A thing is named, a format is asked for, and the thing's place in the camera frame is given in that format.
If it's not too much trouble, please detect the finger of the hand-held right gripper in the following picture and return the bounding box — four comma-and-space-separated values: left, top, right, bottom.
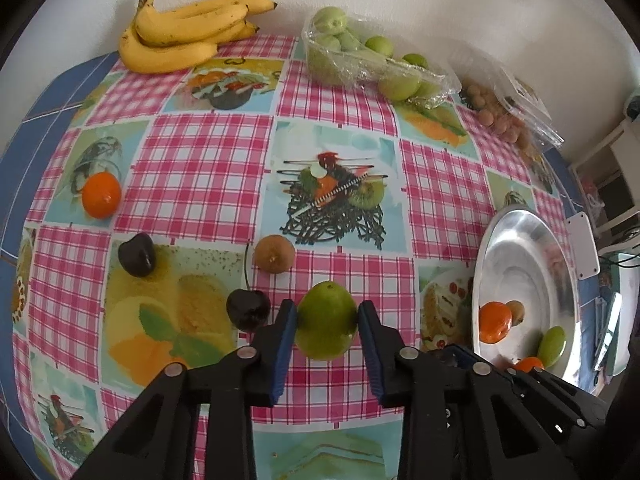
439, 344, 566, 396

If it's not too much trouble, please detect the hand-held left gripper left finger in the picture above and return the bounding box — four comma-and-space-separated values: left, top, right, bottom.
75, 300, 299, 480

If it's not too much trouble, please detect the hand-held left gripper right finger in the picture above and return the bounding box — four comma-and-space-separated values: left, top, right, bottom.
359, 301, 571, 480

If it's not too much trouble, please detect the oval green mango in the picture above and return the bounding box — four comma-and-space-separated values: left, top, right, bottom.
537, 326, 568, 368

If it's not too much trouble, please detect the dark cherry with stem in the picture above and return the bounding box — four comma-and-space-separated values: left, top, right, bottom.
226, 244, 271, 332

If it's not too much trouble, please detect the silver metal plate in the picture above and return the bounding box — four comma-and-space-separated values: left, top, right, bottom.
471, 207, 581, 386

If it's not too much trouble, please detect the dark plum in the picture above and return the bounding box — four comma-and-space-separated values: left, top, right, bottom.
118, 233, 156, 277

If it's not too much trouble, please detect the stack of pale flat items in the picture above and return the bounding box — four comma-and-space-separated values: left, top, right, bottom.
592, 250, 640, 376

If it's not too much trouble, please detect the white flat device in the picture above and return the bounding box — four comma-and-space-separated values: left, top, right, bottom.
565, 211, 601, 281

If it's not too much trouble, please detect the white shelf unit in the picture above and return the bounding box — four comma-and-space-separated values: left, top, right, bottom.
570, 100, 640, 241

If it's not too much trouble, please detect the pile of packed brown longans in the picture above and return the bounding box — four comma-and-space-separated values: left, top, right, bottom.
460, 77, 538, 151

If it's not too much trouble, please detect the pile of packed green jujubes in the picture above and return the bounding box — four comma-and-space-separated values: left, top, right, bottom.
307, 6, 441, 101

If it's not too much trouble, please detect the clear plastic fruit tray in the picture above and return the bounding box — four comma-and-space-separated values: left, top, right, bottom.
302, 6, 461, 108

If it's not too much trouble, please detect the clear plastic clamshell box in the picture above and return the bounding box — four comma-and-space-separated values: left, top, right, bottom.
447, 42, 565, 153

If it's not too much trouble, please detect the yellow banana bunch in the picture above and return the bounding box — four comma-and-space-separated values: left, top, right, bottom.
118, 0, 277, 75

